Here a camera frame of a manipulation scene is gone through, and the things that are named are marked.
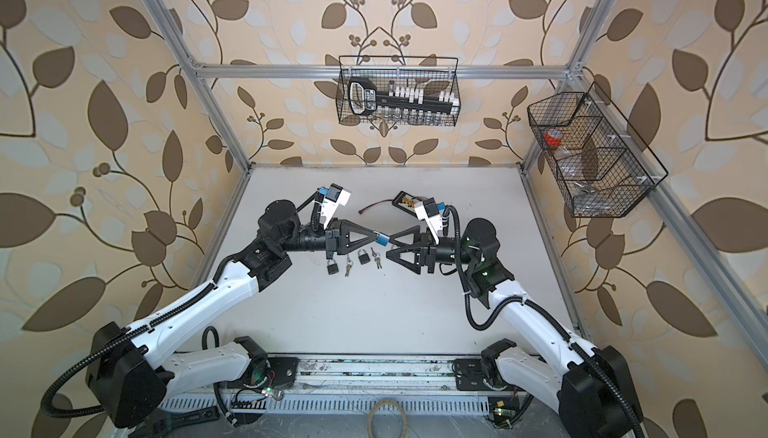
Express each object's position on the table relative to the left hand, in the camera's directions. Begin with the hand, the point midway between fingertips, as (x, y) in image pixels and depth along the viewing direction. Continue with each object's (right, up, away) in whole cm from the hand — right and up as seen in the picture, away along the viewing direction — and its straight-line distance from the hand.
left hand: (375, 239), depth 61 cm
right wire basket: (+56, +16, +13) cm, 59 cm away
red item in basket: (+51, +27, +26) cm, 63 cm away
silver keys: (-2, -12, +35) cm, 37 cm away
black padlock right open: (-16, -14, +33) cm, 39 cm away
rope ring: (0, -41, +10) cm, 42 cm away
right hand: (+3, -3, +3) cm, 5 cm away
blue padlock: (+1, 0, +2) cm, 2 cm away
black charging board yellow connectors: (+8, +6, +47) cm, 48 cm away
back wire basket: (+16, +43, +33) cm, 57 cm away
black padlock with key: (-6, -11, +33) cm, 35 cm away
